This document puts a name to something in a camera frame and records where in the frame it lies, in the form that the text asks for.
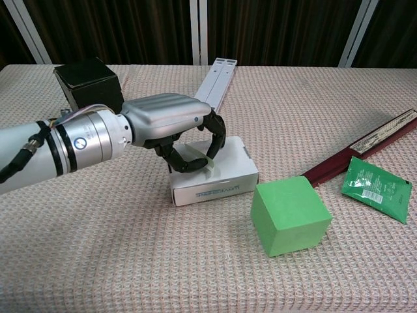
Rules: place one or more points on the dark brown curtain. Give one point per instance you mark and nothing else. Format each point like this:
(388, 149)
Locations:
(130, 29)

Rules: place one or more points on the small cream paper strip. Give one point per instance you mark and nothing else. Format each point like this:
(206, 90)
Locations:
(211, 168)

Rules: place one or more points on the green foil packet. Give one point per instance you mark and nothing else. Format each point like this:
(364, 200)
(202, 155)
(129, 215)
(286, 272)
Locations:
(374, 186)

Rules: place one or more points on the black cardboard box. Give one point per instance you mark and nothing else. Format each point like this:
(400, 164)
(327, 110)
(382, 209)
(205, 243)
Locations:
(94, 84)

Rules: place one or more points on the green foam cube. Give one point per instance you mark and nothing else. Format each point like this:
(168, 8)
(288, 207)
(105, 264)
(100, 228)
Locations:
(290, 215)

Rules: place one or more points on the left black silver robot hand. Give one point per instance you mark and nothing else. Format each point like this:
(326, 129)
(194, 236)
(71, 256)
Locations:
(166, 114)

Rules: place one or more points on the white folded laptop stand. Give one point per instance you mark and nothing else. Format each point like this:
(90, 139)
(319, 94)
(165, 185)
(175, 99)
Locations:
(218, 81)

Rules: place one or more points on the white double frame post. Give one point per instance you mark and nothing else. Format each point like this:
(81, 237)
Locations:
(198, 32)

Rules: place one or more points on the pink waffle tablecloth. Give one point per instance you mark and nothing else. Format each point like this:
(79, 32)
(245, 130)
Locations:
(130, 261)

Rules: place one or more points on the dark red long box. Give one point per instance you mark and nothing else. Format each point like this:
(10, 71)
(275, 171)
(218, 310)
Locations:
(368, 143)

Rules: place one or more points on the white cardboard box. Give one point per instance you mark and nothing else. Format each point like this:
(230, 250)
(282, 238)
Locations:
(234, 169)

